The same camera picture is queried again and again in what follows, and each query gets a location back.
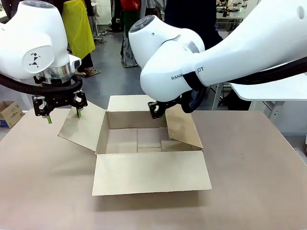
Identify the dark floor plate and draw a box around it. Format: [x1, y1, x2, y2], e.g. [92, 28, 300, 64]
[76, 69, 101, 79]

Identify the white table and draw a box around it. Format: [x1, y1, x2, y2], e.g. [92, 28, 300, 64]
[212, 71, 307, 118]

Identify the person in dark shirt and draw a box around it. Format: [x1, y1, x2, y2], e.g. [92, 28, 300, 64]
[165, 0, 225, 52]

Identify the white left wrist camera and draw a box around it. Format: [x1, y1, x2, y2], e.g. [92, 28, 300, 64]
[69, 54, 82, 72]

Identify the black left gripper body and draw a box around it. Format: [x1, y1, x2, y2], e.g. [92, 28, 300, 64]
[46, 92, 76, 109]

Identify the grey workbench with equipment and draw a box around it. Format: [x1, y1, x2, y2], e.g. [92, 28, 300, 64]
[215, 9, 248, 32]

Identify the brown cardboard box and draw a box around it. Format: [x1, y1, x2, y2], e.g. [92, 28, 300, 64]
[57, 95, 213, 196]

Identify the person in yellow apron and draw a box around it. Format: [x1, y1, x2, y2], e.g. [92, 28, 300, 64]
[57, 0, 100, 77]

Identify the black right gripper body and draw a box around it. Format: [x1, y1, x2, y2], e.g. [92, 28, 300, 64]
[158, 95, 184, 112]

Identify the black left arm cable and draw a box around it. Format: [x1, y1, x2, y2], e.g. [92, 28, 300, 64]
[0, 71, 83, 98]

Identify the small printed cardboard box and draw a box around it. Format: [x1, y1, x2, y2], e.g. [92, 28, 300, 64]
[0, 100, 24, 129]

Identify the person in red top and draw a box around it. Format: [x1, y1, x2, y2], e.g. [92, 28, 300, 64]
[119, 0, 142, 68]

